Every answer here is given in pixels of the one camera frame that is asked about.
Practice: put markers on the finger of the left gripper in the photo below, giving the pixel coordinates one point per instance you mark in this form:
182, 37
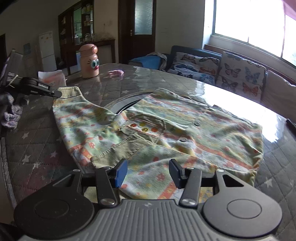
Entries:
53, 93

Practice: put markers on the black remote control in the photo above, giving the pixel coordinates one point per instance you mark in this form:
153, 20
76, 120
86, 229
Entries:
290, 124

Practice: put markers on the knitted purple grey cloth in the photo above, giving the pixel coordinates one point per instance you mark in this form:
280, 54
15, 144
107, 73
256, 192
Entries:
10, 113

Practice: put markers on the blue sofa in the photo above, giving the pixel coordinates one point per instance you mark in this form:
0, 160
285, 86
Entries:
142, 61

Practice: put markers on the upright butterfly cushion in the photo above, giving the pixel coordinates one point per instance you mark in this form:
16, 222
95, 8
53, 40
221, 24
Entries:
241, 76

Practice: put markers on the grey cloth on sofa arm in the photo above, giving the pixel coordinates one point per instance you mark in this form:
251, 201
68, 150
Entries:
157, 60

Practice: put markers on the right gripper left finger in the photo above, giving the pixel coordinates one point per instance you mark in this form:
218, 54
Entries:
107, 180

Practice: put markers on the white plastic bag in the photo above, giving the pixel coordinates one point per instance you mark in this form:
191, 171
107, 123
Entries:
54, 78

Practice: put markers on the dark wooden cabinet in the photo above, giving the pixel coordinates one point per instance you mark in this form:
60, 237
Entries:
76, 27

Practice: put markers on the dark wooden door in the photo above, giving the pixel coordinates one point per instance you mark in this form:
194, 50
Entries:
136, 28

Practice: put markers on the window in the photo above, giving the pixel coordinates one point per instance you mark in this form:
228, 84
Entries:
265, 25

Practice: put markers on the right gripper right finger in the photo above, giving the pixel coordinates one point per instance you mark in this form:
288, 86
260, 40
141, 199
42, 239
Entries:
190, 180

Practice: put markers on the white refrigerator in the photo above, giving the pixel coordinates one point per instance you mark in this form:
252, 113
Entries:
46, 46

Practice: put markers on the small pink cloth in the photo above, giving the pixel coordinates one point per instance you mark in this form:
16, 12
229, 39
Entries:
115, 73

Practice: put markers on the pink cartoon face bottle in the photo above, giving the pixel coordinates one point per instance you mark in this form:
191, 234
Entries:
89, 61

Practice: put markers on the lying butterfly cushion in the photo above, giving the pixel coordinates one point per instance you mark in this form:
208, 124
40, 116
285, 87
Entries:
202, 69

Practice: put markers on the green patterned child's garment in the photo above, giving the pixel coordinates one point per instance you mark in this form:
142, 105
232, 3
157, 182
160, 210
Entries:
160, 127

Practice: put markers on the plain beige cushion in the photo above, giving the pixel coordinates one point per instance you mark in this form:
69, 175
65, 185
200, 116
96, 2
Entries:
279, 96

